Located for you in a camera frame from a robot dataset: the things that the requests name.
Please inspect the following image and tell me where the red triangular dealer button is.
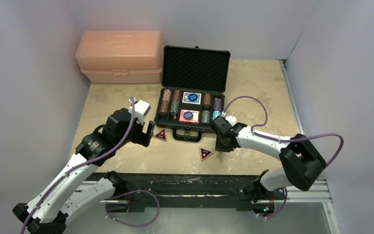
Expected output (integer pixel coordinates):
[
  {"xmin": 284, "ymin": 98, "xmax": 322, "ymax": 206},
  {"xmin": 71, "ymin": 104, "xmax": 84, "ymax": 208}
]
[{"xmin": 154, "ymin": 129, "xmax": 167, "ymax": 141}]

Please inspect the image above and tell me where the brown poker chip stack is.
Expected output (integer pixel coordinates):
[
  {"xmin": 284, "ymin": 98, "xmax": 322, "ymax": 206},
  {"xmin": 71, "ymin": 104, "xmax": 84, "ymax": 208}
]
[{"xmin": 203, "ymin": 93, "xmax": 212, "ymax": 109}]

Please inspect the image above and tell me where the grey poker chip stack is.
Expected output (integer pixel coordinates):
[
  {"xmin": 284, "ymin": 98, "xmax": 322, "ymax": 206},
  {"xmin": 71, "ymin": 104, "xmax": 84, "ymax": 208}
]
[{"xmin": 201, "ymin": 110, "xmax": 210, "ymax": 125}]

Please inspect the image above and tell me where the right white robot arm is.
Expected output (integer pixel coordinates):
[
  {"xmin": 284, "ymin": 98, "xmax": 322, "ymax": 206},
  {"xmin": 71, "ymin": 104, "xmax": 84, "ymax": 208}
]
[{"xmin": 210, "ymin": 117, "xmax": 327, "ymax": 198}]

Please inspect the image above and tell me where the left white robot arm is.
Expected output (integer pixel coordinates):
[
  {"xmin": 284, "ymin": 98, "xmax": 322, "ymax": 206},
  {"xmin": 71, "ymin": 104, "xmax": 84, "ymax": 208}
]
[{"xmin": 12, "ymin": 106, "xmax": 155, "ymax": 234}]

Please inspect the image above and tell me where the black poker set case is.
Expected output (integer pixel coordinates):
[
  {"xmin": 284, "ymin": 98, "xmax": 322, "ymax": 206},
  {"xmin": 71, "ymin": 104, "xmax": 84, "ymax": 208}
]
[{"xmin": 154, "ymin": 45, "xmax": 230, "ymax": 142}]

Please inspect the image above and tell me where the brown lower chip stack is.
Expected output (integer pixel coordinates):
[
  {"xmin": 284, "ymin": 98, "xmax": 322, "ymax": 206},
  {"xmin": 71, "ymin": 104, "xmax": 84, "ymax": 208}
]
[{"xmin": 159, "ymin": 100, "xmax": 169, "ymax": 116}]

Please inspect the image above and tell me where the green chip stack in case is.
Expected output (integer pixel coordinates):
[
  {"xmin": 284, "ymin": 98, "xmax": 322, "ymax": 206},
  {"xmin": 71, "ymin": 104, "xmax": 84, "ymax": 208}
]
[{"xmin": 170, "ymin": 100, "xmax": 180, "ymax": 116}]

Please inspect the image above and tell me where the orange chip stack in case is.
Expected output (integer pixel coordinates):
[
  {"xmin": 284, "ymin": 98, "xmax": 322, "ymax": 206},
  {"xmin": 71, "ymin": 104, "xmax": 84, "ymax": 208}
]
[{"xmin": 162, "ymin": 89, "xmax": 172, "ymax": 102}]

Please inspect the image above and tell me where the red card deck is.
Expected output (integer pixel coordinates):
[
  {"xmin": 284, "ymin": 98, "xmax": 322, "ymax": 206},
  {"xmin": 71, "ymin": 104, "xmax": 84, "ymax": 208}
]
[{"xmin": 179, "ymin": 109, "xmax": 200, "ymax": 124}]

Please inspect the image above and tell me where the dark red chip stack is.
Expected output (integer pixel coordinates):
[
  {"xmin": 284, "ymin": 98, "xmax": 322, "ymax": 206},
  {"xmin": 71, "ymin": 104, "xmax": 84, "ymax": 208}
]
[{"xmin": 172, "ymin": 90, "xmax": 182, "ymax": 102}]

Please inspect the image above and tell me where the blue card deck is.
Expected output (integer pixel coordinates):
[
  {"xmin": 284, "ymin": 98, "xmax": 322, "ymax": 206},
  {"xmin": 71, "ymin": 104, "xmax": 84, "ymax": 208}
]
[{"xmin": 182, "ymin": 92, "xmax": 202, "ymax": 105}]

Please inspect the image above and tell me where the light blue chip stack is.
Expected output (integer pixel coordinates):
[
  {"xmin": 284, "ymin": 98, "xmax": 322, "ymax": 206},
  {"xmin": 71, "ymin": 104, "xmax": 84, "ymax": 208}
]
[{"xmin": 212, "ymin": 110, "xmax": 222, "ymax": 120}]

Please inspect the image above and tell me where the purple chip stack in case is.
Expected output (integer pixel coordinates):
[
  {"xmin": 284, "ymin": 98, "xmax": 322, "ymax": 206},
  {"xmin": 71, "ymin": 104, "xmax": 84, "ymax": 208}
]
[{"xmin": 213, "ymin": 97, "xmax": 222, "ymax": 112}]

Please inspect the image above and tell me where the pink plastic storage box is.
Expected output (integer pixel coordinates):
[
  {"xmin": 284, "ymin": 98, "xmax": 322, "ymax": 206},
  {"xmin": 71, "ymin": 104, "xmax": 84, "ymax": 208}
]
[{"xmin": 75, "ymin": 31, "xmax": 164, "ymax": 84}]

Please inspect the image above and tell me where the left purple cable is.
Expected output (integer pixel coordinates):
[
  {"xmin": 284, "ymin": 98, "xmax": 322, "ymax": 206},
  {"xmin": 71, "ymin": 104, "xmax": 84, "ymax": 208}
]
[{"xmin": 19, "ymin": 97, "xmax": 136, "ymax": 234}]

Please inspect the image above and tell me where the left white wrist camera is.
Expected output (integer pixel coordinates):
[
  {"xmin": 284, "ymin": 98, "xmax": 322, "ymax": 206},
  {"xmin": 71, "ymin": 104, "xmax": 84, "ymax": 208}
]
[{"xmin": 128, "ymin": 99, "xmax": 151, "ymax": 124}]

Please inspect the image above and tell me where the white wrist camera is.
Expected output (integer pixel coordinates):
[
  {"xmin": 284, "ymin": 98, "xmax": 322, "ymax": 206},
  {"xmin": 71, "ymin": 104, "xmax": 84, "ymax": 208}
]
[
  {"xmin": 128, "ymin": 99, "xmax": 151, "ymax": 124},
  {"xmin": 221, "ymin": 111, "xmax": 237, "ymax": 126}
]

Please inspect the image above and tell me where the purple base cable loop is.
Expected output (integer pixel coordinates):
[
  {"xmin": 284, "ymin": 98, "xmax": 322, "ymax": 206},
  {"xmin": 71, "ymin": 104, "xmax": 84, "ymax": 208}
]
[{"xmin": 105, "ymin": 189, "xmax": 161, "ymax": 228}]

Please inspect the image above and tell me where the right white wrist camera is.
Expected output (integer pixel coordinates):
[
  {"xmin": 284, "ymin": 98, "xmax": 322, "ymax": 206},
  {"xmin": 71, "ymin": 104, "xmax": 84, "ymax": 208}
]
[{"xmin": 221, "ymin": 111, "xmax": 237, "ymax": 126}]

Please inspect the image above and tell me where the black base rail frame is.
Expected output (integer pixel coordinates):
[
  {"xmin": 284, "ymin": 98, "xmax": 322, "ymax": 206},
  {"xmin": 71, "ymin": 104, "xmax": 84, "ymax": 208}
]
[{"xmin": 108, "ymin": 173, "xmax": 285, "ymax": 215}]

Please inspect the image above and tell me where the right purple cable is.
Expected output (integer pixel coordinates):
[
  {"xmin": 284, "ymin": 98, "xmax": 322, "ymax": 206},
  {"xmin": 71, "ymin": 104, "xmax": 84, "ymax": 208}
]
[{"xmin": 223, "ymin": 95, "xmax": 344, "ymax": 169}]

